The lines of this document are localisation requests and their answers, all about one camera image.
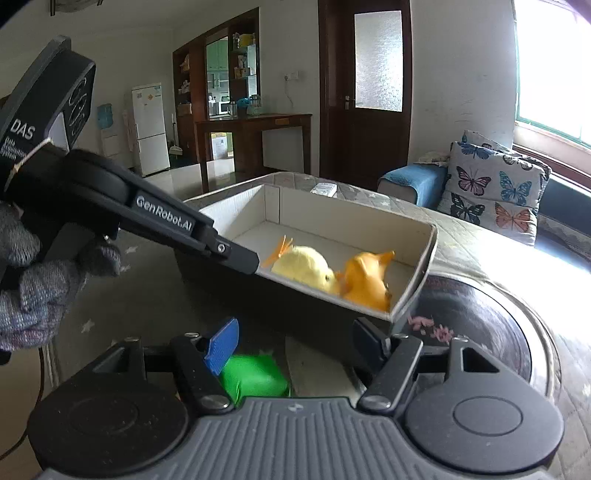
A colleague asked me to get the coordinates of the green toy vegetable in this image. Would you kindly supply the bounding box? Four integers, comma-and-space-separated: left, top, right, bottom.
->
219, 354, 290, 406

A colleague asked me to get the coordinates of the yellow toy chick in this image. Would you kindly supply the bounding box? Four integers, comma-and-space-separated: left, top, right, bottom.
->
262, 236, 339, 295

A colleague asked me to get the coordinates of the orange toy animal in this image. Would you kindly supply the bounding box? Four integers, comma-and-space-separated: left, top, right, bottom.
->
335, 251, 396, 312

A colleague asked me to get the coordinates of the white cardboard box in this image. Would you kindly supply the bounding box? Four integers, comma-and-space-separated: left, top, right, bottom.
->
178, 184, 438, 327

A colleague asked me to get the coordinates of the grey knit gloved hand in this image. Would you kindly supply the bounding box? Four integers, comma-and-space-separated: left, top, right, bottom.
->
1, 204, 121, 352

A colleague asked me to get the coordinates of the round glass stove plate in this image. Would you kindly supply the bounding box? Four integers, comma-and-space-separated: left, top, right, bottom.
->
391, 273, 562, 402

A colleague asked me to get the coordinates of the grey quilted table cover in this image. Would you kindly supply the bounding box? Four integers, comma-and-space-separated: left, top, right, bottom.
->
45, 171, 591, 480

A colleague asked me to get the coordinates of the water dispenser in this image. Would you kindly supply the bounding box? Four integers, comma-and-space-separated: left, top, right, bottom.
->
96, 103, 120, 158

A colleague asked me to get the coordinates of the white refrigerator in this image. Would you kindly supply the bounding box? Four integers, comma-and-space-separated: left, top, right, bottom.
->
131, 83, 170, 177

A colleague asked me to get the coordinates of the dark wooden console table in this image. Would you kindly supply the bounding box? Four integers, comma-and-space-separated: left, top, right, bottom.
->
193, 113, 312, 193

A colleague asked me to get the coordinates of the dark wooden shelf cabinet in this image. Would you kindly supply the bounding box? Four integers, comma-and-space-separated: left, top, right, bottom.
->
172, 8, 260, 164

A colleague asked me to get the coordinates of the butterfly print pillow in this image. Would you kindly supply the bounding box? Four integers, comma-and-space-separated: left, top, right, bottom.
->
438, 130, 552, 246

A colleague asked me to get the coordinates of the blue sofa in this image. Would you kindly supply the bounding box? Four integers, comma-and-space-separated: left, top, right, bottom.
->
378, 164, 590, 271

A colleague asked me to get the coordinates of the dark wooden door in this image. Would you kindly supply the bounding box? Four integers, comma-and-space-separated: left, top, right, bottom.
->
318, 0, 413, 190

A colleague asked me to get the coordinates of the window with green frame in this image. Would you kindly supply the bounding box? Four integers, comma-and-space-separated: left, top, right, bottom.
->
514, 1, 590, 147

